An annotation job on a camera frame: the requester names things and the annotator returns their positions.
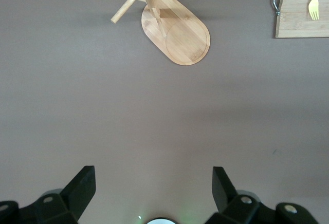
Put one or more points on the bamboo cutting board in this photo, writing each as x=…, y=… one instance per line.
x=295, y=26

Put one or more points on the wooden mug rack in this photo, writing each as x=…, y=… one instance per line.
x=180, y=36

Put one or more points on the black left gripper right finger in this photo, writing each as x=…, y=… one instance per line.
x=226, y=195

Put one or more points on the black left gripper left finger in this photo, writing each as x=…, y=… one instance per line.
x=77, y=193

